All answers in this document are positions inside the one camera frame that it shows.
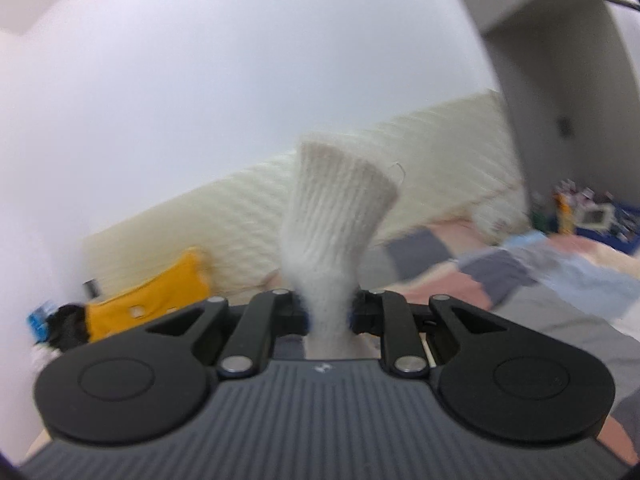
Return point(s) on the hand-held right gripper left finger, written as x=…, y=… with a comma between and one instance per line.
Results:
x=296, y=317

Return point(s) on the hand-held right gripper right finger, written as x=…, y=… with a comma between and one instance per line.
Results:
x=361, y=317

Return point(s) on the white fuzzy sock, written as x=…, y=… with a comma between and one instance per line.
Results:
x=335, y=220

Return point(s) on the checkered pillow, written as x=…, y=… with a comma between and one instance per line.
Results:
x=425, y=245

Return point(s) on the cream quilted headboard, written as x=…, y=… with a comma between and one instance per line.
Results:
x=225, y=220

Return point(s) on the yellow crown pillow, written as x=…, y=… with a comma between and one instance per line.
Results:
x=165, y=290

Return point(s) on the checkered duvet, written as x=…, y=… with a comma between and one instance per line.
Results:
x=550, y=270

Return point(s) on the black bag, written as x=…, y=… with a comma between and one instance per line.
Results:
x=70, y=327

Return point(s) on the blue packet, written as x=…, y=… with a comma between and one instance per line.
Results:
x=40, y=322

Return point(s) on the blue tray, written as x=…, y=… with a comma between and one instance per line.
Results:
x=627, y=232

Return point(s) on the grey wardrobe cabinet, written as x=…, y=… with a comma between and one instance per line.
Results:
x=575, y=85

